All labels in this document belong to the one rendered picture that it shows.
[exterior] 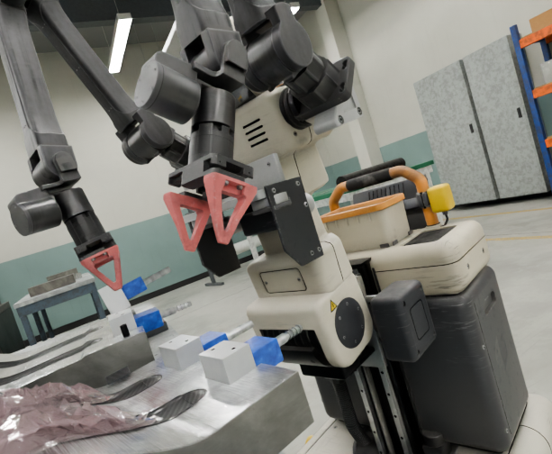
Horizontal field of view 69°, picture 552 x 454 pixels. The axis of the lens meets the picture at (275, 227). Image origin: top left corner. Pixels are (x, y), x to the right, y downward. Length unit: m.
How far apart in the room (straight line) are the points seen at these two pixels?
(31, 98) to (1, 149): 6.56
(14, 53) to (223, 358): 0.72
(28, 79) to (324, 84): 0.55
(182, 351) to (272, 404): 0.17
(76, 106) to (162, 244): 2.64
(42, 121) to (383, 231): 0.79
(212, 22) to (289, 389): 0.45
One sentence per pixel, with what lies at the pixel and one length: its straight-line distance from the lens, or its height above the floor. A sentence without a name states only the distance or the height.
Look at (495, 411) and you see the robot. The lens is 1.13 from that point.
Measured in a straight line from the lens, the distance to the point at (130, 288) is 0.80.
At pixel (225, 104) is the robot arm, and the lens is 0.55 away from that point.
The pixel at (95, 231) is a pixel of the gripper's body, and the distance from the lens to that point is 0.81.
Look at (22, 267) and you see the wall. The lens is 7.23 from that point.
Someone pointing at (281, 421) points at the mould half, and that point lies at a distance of 0.41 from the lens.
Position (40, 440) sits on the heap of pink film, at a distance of 0.38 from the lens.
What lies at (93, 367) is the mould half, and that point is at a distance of 0.66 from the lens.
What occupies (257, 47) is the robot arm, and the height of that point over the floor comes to 1.25.
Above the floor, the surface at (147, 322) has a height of 0.89.
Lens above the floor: 1.02
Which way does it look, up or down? 4 degrees down
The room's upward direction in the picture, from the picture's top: 17 degrees counter-clockwise
